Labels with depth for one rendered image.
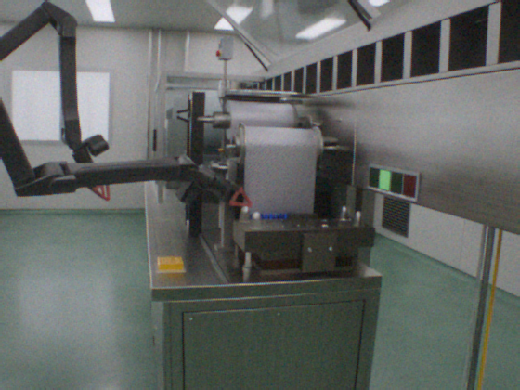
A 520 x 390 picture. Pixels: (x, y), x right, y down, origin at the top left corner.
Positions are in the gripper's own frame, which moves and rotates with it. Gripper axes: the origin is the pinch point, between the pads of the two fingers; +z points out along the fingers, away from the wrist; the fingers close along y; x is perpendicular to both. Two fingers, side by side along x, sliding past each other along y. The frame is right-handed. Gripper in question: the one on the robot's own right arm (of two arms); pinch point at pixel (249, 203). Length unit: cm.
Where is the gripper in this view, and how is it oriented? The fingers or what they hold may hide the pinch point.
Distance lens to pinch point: 141.3
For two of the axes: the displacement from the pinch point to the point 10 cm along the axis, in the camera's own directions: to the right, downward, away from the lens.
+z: 8.1, 5.0, 3.0
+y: 2.6, 1.4, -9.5
